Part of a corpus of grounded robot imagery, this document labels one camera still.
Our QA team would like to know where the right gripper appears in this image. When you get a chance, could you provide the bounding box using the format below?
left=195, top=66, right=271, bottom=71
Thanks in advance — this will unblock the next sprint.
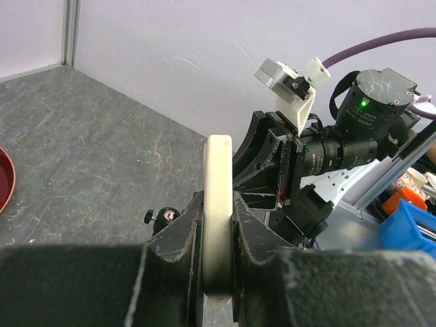
left=232, top=111, right=303, bottom=211

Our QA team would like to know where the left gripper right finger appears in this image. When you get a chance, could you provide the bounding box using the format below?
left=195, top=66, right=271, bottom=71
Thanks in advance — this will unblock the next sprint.
left=232, top=193, right=435, bottom=326

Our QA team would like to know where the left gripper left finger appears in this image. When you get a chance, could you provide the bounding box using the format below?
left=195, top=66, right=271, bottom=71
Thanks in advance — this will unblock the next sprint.
left=1, top=192, right=204, bottom=326

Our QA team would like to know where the pink case smartphone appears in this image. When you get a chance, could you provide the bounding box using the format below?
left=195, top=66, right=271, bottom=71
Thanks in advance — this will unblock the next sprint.
left=202, top=135, right=234, bottom=306

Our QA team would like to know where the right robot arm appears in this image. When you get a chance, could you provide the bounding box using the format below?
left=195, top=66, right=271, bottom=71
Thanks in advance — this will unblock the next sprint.
left=233, top=68, right=418, bottom=245

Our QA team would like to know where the blue plastic bin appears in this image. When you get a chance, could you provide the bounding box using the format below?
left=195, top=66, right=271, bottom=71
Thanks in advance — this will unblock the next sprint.
left=379, top=200, right=435, bottom=259

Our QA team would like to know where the orange container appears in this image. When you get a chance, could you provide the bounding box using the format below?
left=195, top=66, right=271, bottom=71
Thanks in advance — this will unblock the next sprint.
left=381, top=187, right=429, bottom=219

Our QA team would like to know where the patterned paper cup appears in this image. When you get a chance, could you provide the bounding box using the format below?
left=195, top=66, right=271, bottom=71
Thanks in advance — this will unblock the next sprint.
left=394, top=168, right=428, bottom=201

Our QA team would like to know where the red round tray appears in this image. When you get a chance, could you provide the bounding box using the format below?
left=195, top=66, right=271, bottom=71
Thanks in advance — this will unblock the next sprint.
left=0, top=148, right=16, bottom=213

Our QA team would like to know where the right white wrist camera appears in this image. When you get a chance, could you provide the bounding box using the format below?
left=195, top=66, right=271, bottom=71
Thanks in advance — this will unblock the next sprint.
left=255, top=58, right=315, bottom=136

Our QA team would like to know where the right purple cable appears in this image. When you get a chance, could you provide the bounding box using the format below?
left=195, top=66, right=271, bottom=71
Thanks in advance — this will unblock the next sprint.
left=302, top=27, right=436, bottom=120

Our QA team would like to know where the right aluminium frame post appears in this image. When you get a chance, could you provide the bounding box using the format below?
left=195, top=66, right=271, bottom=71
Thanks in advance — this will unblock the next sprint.
left=61, top=0, right=80, bottom=67

